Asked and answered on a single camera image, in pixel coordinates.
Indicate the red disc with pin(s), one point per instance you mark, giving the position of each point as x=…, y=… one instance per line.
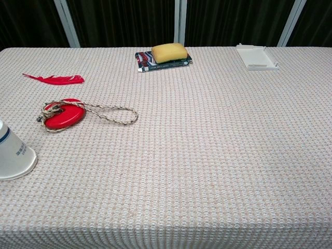
x=68, y=116

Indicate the white paper cup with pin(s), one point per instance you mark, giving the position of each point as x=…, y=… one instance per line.
x=13, y=160

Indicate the woven beige tablecloth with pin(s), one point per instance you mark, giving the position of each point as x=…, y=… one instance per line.
x=197, y=145

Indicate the dark green book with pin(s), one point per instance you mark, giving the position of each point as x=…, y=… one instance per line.
x=145, y=61

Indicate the yellow sponge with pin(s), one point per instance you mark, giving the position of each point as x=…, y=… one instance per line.
x=169, y=52

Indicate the dark curtain panel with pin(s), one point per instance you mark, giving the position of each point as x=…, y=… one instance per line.
x=315, y=24
x=26, y=23
x=233, y=23
x=124, y=23

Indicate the white plastic tray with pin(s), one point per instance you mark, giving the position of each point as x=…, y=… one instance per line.
x=256, y=58

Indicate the red feather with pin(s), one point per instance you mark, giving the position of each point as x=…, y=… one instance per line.
x=55, y=79

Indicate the white partition post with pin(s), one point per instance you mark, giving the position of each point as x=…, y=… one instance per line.
x=180, y=22
x=66, y=22
x=291, y=22

